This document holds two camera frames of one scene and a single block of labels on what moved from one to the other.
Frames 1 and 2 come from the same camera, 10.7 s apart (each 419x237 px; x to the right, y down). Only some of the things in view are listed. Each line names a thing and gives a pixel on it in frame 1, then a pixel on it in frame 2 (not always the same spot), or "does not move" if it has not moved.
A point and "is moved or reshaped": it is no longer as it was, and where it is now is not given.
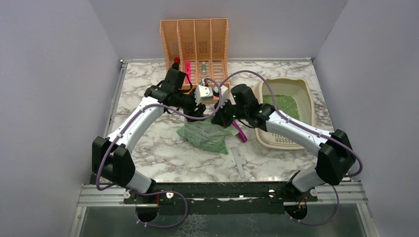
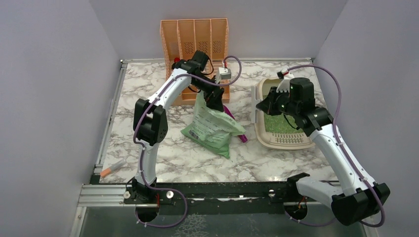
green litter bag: (204, 133) does not move
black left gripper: (199, 112) → (213, 98)
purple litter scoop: (240, 133) is moved or reshaped
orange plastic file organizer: (202, 46) does not move
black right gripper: (219, 118) → (268, 104)
